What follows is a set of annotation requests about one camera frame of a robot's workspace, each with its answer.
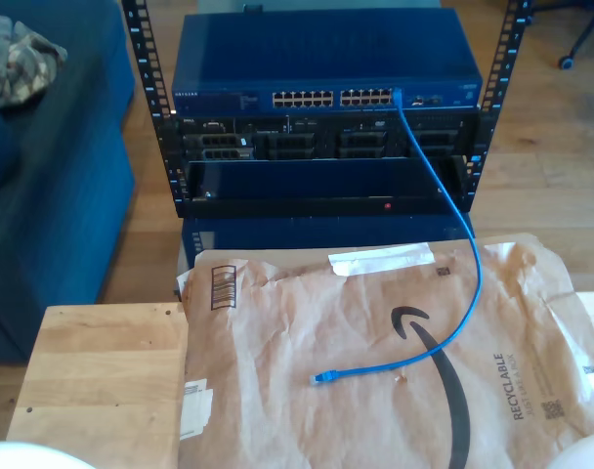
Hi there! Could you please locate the blue network cable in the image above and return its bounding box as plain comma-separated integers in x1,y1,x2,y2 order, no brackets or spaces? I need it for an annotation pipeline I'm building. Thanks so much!
310,86,484,387

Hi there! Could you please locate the blue vented rack unit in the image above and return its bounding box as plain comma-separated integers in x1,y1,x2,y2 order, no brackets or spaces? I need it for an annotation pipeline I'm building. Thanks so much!
182,214,476,253

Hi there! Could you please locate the black rack shelf blue panel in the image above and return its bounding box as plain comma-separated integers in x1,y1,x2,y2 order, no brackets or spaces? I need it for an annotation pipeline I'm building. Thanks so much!
182,156,475,219

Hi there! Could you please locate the black rack server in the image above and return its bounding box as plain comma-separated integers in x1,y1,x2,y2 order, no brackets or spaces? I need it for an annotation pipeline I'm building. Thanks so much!
174,114,480,161

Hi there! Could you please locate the brown packing paper envelope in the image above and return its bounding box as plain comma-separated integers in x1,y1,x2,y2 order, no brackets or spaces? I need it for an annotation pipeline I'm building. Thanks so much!
177,233,594,469

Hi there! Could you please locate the blue sofa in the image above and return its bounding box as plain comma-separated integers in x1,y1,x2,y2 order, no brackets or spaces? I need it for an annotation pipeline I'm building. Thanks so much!
0,0,136,365

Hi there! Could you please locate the camouflage cloth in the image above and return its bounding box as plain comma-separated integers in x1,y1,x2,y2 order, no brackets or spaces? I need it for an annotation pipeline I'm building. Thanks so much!
0,15,68,109

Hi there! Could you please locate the office chair base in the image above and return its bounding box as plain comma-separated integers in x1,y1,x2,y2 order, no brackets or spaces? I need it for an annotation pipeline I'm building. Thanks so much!
530,0,594,70

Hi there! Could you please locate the grey rack base plate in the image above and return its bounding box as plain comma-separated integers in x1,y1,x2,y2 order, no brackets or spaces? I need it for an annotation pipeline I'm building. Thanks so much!
173,246,198,300

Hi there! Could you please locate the blue network switch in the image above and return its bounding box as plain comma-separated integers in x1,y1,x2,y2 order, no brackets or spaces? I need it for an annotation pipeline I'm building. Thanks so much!
171,10,484,117

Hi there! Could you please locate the black perforated rack frame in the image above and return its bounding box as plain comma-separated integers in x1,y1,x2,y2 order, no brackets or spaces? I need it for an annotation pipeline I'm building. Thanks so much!
120,0,533,220

